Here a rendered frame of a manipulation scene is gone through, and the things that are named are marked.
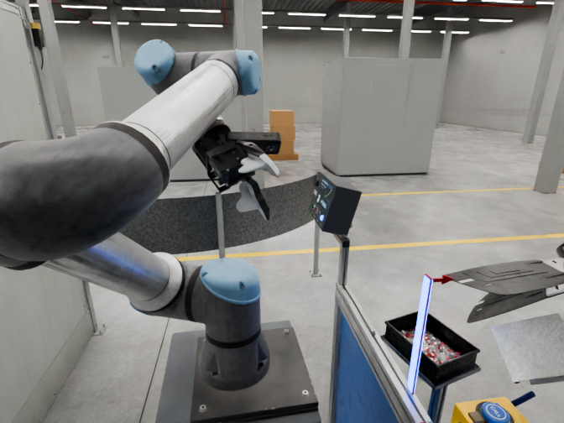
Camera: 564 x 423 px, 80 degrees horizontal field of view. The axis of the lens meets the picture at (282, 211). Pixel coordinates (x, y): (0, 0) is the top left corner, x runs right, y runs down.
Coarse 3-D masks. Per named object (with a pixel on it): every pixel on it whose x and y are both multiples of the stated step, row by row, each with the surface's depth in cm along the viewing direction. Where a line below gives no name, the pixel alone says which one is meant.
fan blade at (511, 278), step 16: (464, 272) 86; (480, 272) 83; (496, 272) 80; (512, 272) 79; (528, 272) 79; (544, 272) 78; (560, 272) 77; (480, 288) 73; (496, 288) 72; (512, 288) 72; (528, 288) 72; (544, 288) 72
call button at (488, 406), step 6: (486, 408) 56; (492, 408) 56; (498, 408) 56; (486, 414) 55; (492, 414) 55; (498, 414) 55; (504, 414) 55; (492, 420) 54; (498, 420) 54; (504, 420) 54
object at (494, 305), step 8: (488, 296) 108; (496, 296) 103; (504, 296) 100; (512, 296) 97; (520, 296) 95; (528, 296) 92; (536, 296) 90; (544, 296) 88; (480, 304) 107; (488, 304) 103; (496, 304) 100; (504, 304) 97; (512, 304) 95; (520, 304) 93; (528, 304) 91; (472, 312) 106; (480, 312) 102; (488, 312) 99; (496, 312) 97; (504, 312) 95; (472, 320) 102; (480, 320) 99
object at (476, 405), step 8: (480, 400) 59; (488, 400) 59; (496, 400) 59; (504, 400) 59; (456, 408) 58; (464, 408) 57; (472, 408) 57; (480, 408) 57; (504, 408) 57; (512, 408) 57; (456, 416) 58; (464, 416) 56; (512, 416) 56; (520, 416) 56
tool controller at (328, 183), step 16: (320, 176) 148; (336, 176) 148; (336, 192) 127; (352, 192) 128; (320, 208) 139; (336, 208) 129; (352, 208) 130; (320, 224) 135; (336, 224) 131; (352, 224) 137
